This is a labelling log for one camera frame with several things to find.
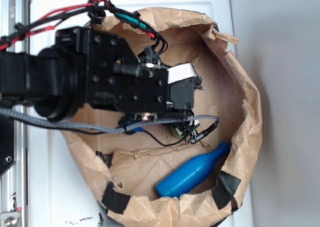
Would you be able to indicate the crumpled brown paper bag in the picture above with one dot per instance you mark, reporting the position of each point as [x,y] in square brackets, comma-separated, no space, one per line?
[116,166]

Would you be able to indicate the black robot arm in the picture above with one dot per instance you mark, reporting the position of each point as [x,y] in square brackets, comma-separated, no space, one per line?
[45,82]

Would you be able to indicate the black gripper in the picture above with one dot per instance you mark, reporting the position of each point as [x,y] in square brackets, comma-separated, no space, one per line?
[110,77]

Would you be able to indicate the aluminium rail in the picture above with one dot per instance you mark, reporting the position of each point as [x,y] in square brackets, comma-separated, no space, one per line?
[13,181]

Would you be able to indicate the green fuzzy plush toy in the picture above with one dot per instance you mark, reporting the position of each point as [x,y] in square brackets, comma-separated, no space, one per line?
[177,132]

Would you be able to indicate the blue plastic bottle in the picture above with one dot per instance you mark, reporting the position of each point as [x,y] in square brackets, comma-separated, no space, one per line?
[191,173]

